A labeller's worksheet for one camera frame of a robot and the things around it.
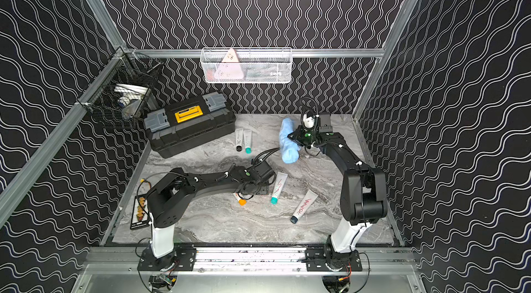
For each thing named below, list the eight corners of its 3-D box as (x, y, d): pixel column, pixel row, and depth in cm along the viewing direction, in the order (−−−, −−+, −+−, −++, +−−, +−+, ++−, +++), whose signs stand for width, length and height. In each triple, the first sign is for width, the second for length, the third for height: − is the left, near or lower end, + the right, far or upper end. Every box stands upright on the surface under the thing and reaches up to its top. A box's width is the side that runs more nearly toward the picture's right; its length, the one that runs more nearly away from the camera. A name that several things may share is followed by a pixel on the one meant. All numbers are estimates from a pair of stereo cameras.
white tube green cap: (243, 154, 106) (243, 151, 104) (244, 133, 115) (243, 130, 113) (252, 153, 107) (251, 150, 105) (252, 133, 115) (251, 130, 113)
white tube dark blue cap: (288, 220, 86) (289, 217, 84) (308, 191, 94) (309, 188, 92) (298, 227, 84) (299, 225, 82) (317, 197, 92) (318, 195, 90)
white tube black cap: (235, 151, 107) (234, 149, 105) (235, 131, 116) (235, 128, 114) (242, 151, 107) (242, 148, 105) (243, 130, 116) (242, 128, 114)
